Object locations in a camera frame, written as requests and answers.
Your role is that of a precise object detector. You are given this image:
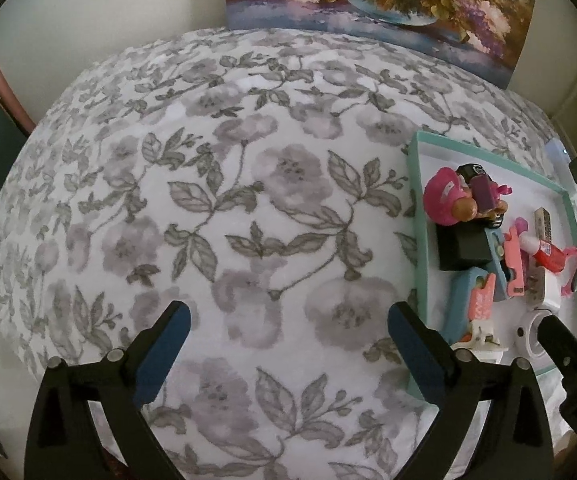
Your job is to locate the white smart band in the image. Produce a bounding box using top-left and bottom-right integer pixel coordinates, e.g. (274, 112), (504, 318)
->
(513, 307), (559, 361)

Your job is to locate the teal cardboard box lid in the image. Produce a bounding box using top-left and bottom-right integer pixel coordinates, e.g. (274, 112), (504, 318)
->
(407, 131), (577, 406)

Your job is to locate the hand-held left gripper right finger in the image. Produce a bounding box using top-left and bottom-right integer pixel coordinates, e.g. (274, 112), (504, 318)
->
(387, 301), (554, 480)

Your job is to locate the black toy car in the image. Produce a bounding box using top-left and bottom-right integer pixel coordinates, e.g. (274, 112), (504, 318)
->
(456, 162), (504, 231)

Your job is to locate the salmon cutter with black label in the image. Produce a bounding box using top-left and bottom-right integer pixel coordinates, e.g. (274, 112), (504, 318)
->
(503, 225), (525, 300)

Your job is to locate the white charger adapter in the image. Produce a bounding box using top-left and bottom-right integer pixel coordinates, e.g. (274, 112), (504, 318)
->
(529, 280), (562, 311)

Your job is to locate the pink doll head toy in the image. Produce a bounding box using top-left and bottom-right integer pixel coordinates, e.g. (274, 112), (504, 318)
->
(423, 167), (479, 226)

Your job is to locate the pink band with black tracker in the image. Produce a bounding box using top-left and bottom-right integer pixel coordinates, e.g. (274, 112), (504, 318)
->
(559, 247), (577, 296)

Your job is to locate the grey floral blanket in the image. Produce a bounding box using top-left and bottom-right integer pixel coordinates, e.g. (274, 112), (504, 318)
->
(0, 27), (577, 480)

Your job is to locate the white power strip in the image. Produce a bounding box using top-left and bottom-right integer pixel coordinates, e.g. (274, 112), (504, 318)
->
(543, 137), (572, 186)

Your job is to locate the white comb brush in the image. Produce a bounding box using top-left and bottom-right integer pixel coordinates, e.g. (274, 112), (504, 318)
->
(461, 320), (504, 353)

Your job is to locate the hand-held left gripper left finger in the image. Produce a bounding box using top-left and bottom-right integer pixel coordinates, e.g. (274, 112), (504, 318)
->
(24, 301), (192, 480)

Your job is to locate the red and white tube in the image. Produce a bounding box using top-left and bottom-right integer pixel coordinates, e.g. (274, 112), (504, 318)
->
(516, 236), (569, 273)

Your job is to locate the pink wooden board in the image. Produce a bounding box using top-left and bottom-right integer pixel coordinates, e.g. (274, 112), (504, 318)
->
(0, 67), (36, 136)

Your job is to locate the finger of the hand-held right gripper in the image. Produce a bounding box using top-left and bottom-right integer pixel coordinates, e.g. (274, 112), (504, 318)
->
(536, 311), (577, 377)

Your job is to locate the black charger adapter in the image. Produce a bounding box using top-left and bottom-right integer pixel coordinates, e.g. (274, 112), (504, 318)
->
(436, 220), (494, 272)

